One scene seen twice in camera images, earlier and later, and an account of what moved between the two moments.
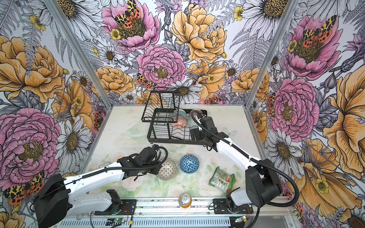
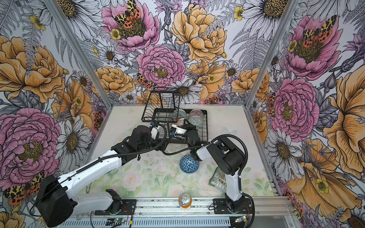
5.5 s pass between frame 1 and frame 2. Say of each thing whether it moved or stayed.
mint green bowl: stayed
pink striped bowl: stayed
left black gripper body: moved
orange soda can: stayed
